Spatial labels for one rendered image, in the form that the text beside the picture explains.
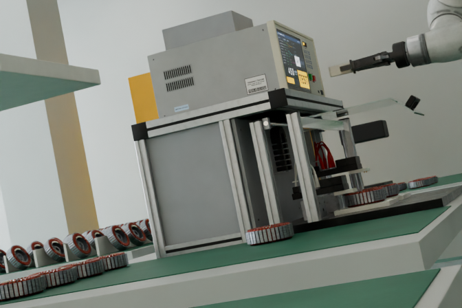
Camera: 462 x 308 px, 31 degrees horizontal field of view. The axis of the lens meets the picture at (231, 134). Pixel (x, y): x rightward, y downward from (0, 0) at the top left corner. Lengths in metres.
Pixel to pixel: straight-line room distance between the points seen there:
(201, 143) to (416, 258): 1.03
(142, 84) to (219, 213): 4.24
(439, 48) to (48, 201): 4.21
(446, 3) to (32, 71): 1.32
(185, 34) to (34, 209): 1.77
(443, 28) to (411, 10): 5.28
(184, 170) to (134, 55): 6.32
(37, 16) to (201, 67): 4.16
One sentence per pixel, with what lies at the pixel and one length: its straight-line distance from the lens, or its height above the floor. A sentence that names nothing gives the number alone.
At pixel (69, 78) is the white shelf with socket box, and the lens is 1.74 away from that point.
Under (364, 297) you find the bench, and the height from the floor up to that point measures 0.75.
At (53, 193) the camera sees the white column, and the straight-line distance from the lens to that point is 6.14.
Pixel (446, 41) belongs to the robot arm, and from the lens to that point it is 2.40.
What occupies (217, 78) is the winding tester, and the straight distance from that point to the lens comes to 2.30.
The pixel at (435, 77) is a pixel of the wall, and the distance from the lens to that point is 7.61.
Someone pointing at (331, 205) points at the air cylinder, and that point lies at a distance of 2.50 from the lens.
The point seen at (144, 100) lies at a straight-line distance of 6.34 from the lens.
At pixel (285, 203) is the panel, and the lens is 2.42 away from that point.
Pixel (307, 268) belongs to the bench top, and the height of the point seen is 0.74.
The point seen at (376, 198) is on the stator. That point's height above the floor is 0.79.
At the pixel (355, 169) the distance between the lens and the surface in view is 2.48.
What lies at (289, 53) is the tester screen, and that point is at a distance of 2.34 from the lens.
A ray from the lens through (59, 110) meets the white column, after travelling 6.32.
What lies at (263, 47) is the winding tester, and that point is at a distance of 2.26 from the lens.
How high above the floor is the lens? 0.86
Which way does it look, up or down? 5 degrees up
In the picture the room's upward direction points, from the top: 11 degrees counter-clockwise
